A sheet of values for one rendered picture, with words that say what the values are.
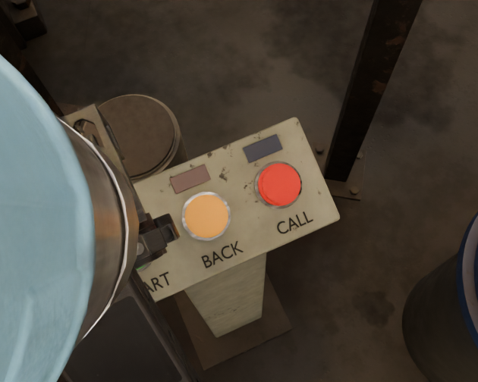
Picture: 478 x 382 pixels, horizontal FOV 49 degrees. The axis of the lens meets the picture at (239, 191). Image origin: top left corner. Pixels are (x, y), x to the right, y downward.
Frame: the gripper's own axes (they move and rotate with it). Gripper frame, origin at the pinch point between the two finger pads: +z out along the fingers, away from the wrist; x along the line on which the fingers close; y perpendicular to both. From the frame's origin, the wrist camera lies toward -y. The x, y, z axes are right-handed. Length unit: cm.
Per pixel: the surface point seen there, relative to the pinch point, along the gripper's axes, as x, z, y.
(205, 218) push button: -7.0, 9.1, -0.5
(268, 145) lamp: -15.4, 10.1, 3.4
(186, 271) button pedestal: -3.4, 10.2, -4.2
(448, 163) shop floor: -63, 70, -13
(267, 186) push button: -13.5, 9.1, -0.2
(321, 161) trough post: -38, 73, -1
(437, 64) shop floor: -75, 78, 9
